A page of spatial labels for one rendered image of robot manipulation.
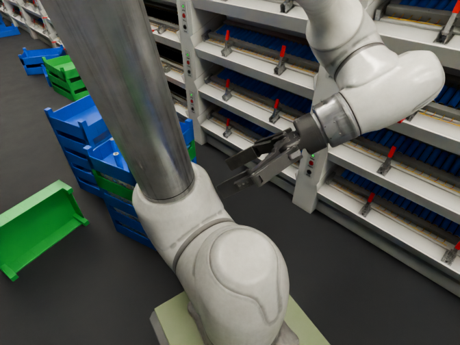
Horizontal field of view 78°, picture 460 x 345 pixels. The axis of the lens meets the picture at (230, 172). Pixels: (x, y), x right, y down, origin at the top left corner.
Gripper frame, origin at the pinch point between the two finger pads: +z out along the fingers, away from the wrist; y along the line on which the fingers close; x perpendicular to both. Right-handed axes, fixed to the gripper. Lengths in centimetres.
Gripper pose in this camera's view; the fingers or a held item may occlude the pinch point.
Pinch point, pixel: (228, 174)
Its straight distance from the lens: 60.3
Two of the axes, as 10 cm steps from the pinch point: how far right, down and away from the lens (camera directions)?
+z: -8.5, 4.4, 2.9
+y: -1.1, 3.9, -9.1
